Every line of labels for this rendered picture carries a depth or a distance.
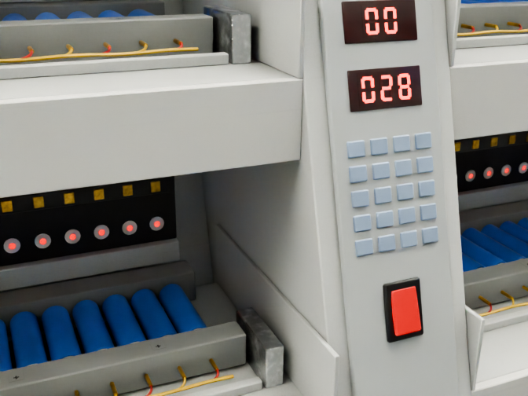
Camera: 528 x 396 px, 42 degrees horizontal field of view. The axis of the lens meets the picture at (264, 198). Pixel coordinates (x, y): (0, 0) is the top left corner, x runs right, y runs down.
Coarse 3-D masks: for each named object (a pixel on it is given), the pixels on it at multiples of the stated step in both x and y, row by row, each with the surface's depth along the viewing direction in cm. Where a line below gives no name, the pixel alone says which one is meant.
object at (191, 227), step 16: (112, 0) 52; (160, 0) 53; (176, 0) 54; (176, 176) 55; (192, 176) 55; (176, 192) 55; (192, 192) 55; (176, 208) 55; (192, 208) 55; (480, 208) 66; (176, 224) 55; (192, 224) 55; (192, 240) 55; (208, 240) 56; (192, 256) 56; (208, 256) 56; (112, 272) 53; (208, 272) 56; (16, 288) 50
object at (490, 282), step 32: (480, 160) 62; (512, 160) 64; (480, 192) 63; (512, 192) 64; (480, 224) 61; (512, 224) 61; (480, 256) 55; (512, 256) 55; (480, 288) 50; (512, 288) 52; (480, 320) 40; (512, 320) 49; (480, 352) 41; (512, 352) 46; (480, 384) 43; (512, 384) 43
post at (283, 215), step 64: (320, 64) 36; (448, 64) 40; (320, 128) 37; (448, 128) 40; (256, 192) 45; (320, 192) 37; (448, 192) 40; (256, 256) 46; (320, 256) 37; (320, 320) 38
